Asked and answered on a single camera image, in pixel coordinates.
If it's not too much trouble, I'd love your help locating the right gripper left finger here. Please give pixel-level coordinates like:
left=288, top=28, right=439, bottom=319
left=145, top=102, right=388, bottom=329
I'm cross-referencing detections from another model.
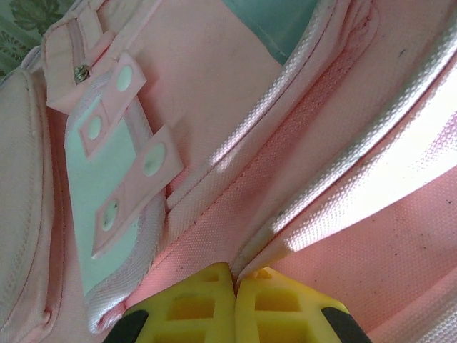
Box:
left=102, top=262, right=238, bottom=343

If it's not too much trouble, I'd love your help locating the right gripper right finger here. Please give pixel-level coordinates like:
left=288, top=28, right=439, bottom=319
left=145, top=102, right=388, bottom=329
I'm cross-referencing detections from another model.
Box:
left=235, top=266, right=371, bottom=343

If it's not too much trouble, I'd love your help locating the pink student backpack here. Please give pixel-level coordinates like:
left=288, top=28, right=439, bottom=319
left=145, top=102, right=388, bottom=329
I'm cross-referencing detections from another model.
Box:
left=0, top=0, right=457, bottom=343

